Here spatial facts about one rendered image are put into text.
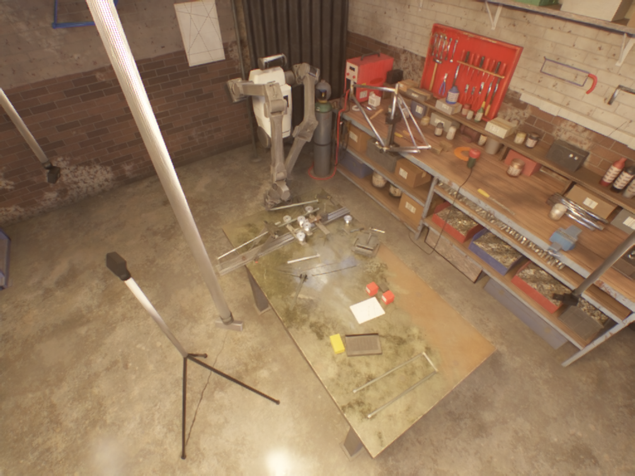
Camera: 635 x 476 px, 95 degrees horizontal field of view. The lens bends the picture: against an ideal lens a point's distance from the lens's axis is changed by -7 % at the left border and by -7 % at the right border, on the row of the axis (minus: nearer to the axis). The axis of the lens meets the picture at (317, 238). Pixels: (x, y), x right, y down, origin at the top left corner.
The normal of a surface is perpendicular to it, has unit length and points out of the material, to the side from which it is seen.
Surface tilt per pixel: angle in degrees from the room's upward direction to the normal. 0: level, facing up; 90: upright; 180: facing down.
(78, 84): 90
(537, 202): 0
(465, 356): 0
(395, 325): 0
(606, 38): 90
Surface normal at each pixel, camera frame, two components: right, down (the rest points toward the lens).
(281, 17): -0.29, 0.70
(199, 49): 0.55, 0.61
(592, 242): 0.00, -0.69
